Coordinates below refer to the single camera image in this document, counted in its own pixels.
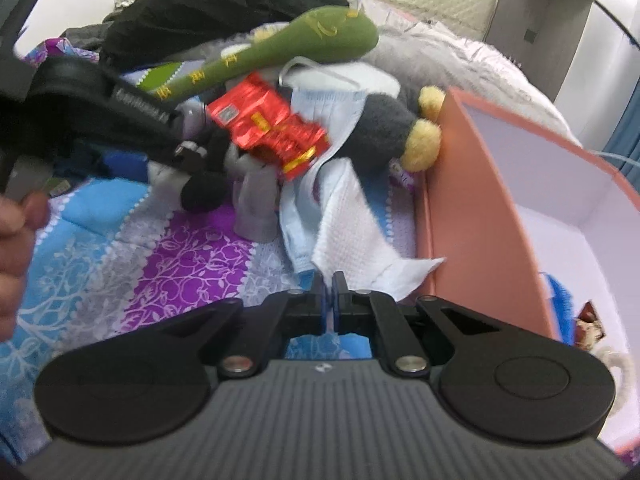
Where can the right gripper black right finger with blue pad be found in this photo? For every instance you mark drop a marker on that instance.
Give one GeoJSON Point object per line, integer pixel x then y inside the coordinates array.
{"type": "Point", "coordinates": [376, 316]}

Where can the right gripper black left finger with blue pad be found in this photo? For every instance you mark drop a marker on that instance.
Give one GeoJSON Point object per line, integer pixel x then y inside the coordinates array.
{"type": "Point", "coordinates": [263, 332]}

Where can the white knitted cloth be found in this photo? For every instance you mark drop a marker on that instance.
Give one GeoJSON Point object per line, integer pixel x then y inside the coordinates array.
{"type": "Point", "coordinates": [350, 241]}

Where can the small panda plush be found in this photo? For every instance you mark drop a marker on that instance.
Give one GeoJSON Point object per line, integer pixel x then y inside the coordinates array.
{"type": "Point", "coordinates": [222, 173]}

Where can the red foil snack packet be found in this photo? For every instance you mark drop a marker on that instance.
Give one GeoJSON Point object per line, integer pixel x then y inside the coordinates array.
{"type": "Point", "coordinates": [262, 123]}

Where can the light blue face mask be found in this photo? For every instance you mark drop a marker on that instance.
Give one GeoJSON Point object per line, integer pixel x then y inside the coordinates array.
{"type": "Point", "coordinates": [332, 97]}

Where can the blue plastic packet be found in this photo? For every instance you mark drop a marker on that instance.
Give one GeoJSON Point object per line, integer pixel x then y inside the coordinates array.
{"type": "Point", "coordinates": [561, 302]}

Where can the dark red snack wrapper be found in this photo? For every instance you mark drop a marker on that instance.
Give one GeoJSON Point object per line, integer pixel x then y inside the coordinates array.
{"type": "Point", "coordinates": [588, 328]}

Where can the person's left hand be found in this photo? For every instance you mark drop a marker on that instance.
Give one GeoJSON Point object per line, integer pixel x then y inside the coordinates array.
{"type": "Point", "coordinates": [19, 223]}

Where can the black jacket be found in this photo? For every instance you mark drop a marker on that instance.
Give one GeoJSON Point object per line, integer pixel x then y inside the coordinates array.
{"type": "Point", "coordinates": [148, 31]}

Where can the pink cardboard box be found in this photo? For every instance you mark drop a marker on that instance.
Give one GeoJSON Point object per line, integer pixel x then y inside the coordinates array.
{"type": "Point", "coordinates": [505, 201]}

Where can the grey white penguin plush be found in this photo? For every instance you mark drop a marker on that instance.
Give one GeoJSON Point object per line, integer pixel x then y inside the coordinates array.
{"type": "Point", "coordinates": [387, 130]}

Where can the grey duvet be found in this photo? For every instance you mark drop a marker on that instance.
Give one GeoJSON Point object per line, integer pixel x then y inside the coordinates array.
{"type": "Point", "coordinates": [423, 54]}

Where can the green plush massage stick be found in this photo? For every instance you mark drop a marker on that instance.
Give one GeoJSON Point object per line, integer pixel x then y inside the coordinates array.
{"type": "Point", "coordinates": [329, 34]}

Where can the blue curtain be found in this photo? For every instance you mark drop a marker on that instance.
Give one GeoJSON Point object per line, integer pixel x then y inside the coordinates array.
{"type": "Point", "coordinates": [625, 140]}

